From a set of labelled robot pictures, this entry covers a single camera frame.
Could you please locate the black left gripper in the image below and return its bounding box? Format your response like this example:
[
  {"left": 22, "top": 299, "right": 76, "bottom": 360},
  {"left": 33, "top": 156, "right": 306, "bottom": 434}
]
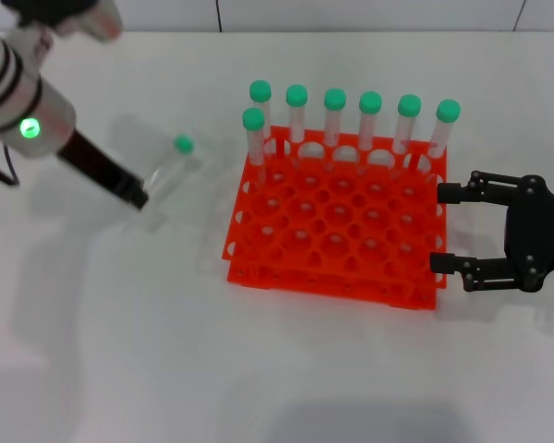
[{"left": 56, "top": 129, "right": 151, "bottom": 212}]

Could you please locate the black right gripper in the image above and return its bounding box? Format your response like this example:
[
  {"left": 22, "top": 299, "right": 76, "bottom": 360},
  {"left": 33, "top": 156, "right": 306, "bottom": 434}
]
[{"left": 429, "top": 170, "right": 554, "bottom": 293}]

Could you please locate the clear test tube green cap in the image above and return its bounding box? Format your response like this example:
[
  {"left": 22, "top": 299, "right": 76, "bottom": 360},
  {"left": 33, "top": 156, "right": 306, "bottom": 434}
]
[
  {"left": 390, "top": 93, "right": 423, "bottom": 179},
  {"left": 285, "top": 83, "right": 309, "bottom": 167},
  {"left": 142, "top": 134, "right": 196, "bottom": 198},
  {"left": 250, "top": 79, "right": 281, "bottom": 158},
  {"left": 358, "top": 90, "right": 383, "bottom": 174},
  {"left": 242, "top": 107, "right": 268, "bottom": 186},
  {"left": 413, "top": 99, "right": 463, "bottom": 181},
  {"left": 323, "top": 88, "right": 348, "bottom": 172}
]

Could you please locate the orange test tube rack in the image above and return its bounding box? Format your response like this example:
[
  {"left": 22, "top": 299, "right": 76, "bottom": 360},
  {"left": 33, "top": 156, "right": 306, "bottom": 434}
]
[{"left": 222, "top": 125, "right": 450, "bottom": 313}]

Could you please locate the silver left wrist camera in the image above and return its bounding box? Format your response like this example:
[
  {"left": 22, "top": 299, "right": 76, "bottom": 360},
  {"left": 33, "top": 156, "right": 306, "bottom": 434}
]
[{"left": 0, "top": 0, "right": 124, "bottom": 43}]

